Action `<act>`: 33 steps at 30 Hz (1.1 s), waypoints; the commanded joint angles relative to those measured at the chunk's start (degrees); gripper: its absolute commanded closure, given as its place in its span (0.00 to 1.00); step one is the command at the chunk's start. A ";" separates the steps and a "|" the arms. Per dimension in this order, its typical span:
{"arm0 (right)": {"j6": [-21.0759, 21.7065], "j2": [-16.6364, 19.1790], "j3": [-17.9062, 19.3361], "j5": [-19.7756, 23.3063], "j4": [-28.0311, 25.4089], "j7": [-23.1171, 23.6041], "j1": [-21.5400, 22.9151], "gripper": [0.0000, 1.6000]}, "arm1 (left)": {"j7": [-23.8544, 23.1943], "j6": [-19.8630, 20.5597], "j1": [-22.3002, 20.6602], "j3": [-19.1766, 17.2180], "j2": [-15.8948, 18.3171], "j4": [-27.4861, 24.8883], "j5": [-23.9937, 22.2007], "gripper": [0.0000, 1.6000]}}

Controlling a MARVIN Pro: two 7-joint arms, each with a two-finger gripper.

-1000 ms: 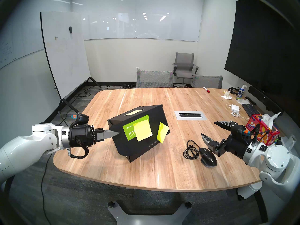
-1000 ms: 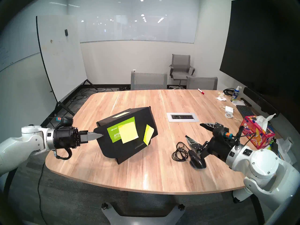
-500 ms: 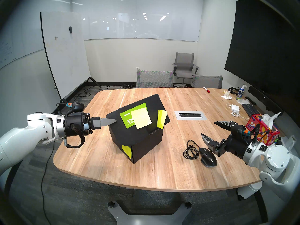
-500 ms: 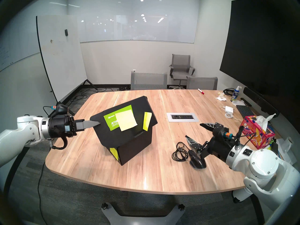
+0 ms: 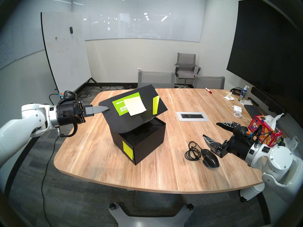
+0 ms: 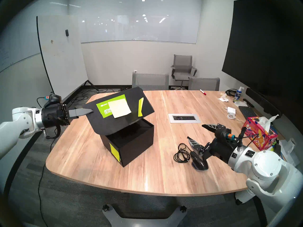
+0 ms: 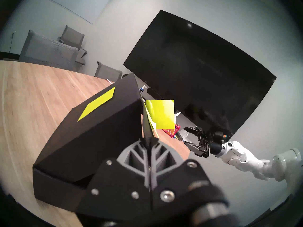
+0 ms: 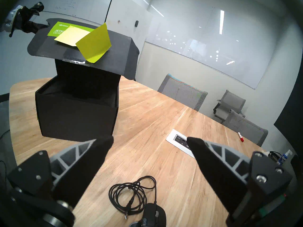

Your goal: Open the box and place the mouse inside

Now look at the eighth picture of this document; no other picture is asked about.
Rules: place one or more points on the flat yellow sticky note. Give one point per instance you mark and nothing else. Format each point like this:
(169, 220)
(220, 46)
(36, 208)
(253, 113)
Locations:
(71, 36)

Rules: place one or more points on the red whiteboard marker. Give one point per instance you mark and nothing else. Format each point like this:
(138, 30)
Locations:
(241, 137)

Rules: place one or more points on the wide grey mesh chair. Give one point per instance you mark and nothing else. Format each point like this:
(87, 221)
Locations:
(182, 91)

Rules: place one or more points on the large glass wall board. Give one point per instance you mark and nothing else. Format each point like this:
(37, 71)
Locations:
(213, 51)

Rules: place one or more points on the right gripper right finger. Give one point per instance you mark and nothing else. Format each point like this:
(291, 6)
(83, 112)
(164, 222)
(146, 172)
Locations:
(217, 172)

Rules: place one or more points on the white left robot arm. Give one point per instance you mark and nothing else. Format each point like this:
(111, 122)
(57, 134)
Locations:
(8, 20)

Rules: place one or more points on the whiteboard cleaner spray bottle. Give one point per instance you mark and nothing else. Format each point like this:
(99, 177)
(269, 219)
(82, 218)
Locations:
(282, 159)

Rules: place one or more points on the glass wall board with writing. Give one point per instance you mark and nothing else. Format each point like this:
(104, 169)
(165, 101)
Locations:
(71, 6)

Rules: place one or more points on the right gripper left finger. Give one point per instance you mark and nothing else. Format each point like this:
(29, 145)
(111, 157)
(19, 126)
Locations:
(80, 167)

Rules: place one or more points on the black computer mouse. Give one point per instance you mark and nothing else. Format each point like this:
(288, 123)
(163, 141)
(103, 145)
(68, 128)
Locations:
(151, 217)

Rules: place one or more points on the silver table outlet plate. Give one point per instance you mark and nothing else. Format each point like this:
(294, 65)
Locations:
(175, 139)

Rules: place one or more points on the curled yellow sticky note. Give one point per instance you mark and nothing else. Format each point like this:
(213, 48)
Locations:
(94, 44)

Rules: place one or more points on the grey fabric chair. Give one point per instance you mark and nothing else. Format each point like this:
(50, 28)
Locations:
(246, 129)

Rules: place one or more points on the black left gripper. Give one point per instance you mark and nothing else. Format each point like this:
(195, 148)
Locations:
(22, 23)

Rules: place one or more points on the grey swivel office chair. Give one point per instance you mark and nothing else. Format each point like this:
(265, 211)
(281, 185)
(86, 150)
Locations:
(229, 103)

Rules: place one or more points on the black cardboard box with lid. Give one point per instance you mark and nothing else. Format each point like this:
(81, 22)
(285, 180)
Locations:
(75, 115)

